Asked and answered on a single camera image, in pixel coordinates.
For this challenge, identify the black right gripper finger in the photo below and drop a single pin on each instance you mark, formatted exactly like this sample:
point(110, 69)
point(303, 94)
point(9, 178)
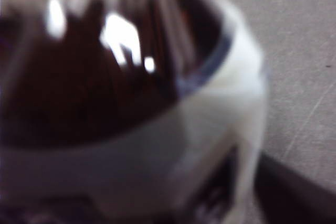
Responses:
point(294, 197)

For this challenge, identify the dark oolong tea bottle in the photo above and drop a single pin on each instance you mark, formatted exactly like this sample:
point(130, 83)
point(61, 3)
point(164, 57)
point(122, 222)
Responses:
point(105, 103)

